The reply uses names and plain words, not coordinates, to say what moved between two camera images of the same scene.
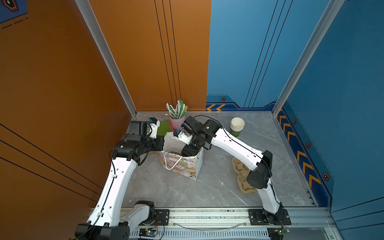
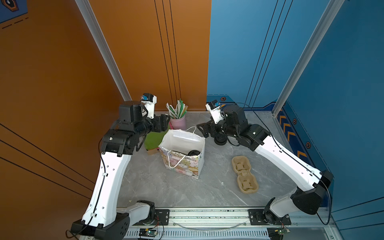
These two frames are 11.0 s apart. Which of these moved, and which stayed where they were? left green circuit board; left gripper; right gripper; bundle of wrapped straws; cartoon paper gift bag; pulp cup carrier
Moved: left gripper; right gripper
Stayed: left green circuit board; cartoon paper gift bag; bundle of wrapped straws; pulp cup carrier
